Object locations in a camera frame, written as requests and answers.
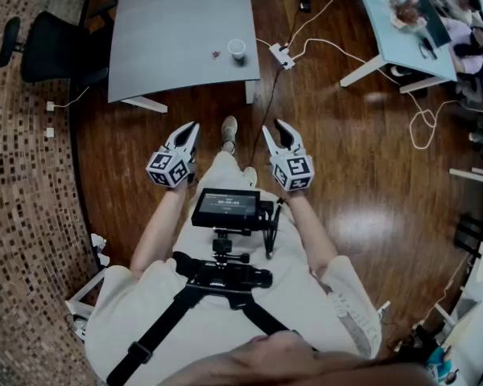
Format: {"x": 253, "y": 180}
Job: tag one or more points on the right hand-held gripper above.
{"x": 294, "y": 171}

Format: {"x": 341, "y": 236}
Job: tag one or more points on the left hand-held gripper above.
{"x": 169, "y": 171}

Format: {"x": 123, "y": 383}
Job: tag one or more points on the clear plastic cup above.
{"x": 236, "y": 48}

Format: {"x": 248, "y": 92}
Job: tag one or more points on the person's left forearm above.
{"x": 161, "y": 223}

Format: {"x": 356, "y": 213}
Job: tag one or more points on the person's right forearm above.
{"x": 310, "y": 231}

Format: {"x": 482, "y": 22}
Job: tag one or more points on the person's left shoe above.
{"x": 229, "y": 129}

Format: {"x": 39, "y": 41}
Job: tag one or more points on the person's right shoe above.
{"x": 250, "y": 176}

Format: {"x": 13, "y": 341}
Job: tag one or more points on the person's beige trousers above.
{"x": 225, "y": 171}

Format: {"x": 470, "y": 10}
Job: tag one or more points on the black chest monitor screen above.
{"x": 225, "y": 207}

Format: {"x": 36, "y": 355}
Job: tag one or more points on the white power strip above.
{"x": 281, "y": 56}

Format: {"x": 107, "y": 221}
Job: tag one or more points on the grey table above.
{"x": 177, "y": 22}

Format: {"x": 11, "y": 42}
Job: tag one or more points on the black power adapter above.
{"x": 304, "y": 3}

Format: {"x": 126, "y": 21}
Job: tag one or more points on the crumpled white paper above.
{"x": 100, "y": 249}

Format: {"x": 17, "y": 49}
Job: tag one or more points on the light blue desk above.
{"x": 398, "y": 50}

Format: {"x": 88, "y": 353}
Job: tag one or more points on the black office chair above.
{"x": 100, "y": 10}
{"x": 60, "y": 50}

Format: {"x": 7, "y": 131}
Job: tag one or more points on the person's white shirt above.
{"x": 165, "y": 316}

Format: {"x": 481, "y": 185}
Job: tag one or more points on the dried flower vase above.
{"x": 406, "y": 12}

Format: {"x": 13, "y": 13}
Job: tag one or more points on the grey laptop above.
{"x": 436, "y": 22}

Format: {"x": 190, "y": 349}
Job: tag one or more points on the person's head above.
{"x": 273, "y": 348}

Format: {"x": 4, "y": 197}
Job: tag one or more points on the white wall plug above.
{"x": 50, "y": 105}
{"x": 50, "y": 132}

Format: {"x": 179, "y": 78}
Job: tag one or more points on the black chest camera rig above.
{"x": 225, "y": 276}

